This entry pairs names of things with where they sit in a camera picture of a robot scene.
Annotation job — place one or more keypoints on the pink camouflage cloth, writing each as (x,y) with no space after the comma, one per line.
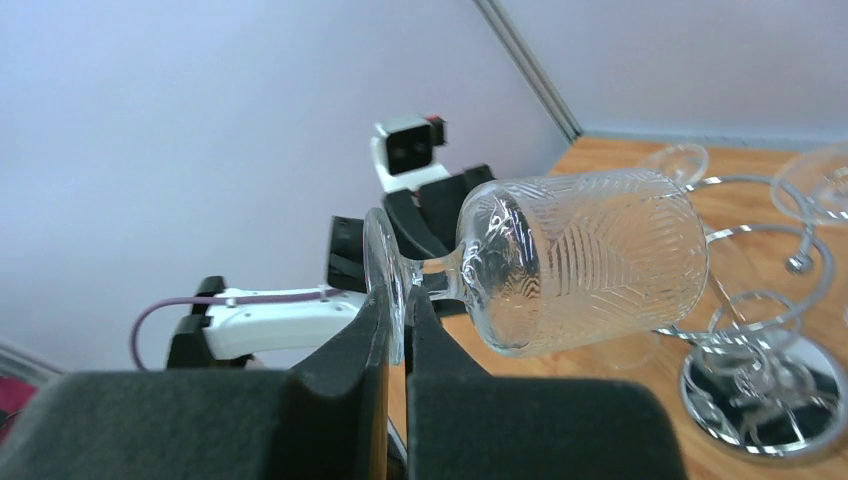
(15,396)

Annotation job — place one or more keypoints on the patterned clear wine glass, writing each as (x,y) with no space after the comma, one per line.
(546,264)

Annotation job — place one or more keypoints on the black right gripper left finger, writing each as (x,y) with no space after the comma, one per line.
(324,419)

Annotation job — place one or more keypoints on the aluminium frame rail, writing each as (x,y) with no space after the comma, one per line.
(27,367)

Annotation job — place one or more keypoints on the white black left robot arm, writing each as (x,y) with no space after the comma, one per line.
(226,325)

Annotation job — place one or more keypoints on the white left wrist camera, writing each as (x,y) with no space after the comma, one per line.
(402,151)

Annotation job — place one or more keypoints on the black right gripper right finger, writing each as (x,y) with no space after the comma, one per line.
(465,423)

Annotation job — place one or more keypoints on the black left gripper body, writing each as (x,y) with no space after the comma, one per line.
(423,221)

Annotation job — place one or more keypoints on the chrome spiral wine glass rack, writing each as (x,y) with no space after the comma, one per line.
(752,382)

